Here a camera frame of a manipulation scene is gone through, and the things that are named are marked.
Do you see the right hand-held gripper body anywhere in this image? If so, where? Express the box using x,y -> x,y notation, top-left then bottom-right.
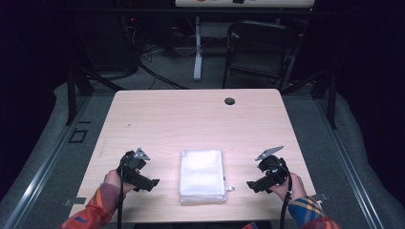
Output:
255,145 -> 290,186

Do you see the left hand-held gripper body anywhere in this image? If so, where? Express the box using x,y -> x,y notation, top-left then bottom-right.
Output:
116,147 -> 151,186

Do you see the white zipper bag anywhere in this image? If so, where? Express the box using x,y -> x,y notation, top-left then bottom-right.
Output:
179,149 -> 236,206

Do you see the person's left hand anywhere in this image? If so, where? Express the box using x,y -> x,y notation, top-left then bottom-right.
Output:
103,170 -> 137,196

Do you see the person's right hand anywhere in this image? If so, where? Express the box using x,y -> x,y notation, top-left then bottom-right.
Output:
270,173 -> 308,202

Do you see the grey tape piece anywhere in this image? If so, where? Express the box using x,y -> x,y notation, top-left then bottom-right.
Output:
310,192 -> 330,203
61,197 -> 87,207

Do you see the black tape square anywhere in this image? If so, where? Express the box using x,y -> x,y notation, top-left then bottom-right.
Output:
67,127 -> 89,144

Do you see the black metal stand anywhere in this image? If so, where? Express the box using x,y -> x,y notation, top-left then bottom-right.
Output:
280,60 -> 338,130
63,18 -> 126,127

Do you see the black folding chair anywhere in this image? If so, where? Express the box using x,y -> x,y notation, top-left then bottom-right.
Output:
222,20 -> 301,91

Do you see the dark computer tower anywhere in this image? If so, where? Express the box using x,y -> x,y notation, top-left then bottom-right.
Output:
79,12 -> 139,73

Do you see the white desk leg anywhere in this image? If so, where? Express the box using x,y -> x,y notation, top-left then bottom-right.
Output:
193,15 -> 203,82

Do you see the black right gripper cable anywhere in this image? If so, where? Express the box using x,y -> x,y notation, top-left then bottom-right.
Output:
279,165 -> 293,229

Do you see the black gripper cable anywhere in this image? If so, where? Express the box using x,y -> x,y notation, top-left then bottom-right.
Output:
279,165 -> 293,229
116,156 -> 126,229

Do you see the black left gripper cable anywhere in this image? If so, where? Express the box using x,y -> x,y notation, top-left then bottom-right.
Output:
116,156 -> 126,229

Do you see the aluminium floor rail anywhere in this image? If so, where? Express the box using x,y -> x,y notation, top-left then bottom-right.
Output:
313,98 -> 387,229
0,94 -> 94,229

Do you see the black floor cable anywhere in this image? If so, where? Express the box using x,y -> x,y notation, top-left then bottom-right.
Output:
138,61 -> 189,91

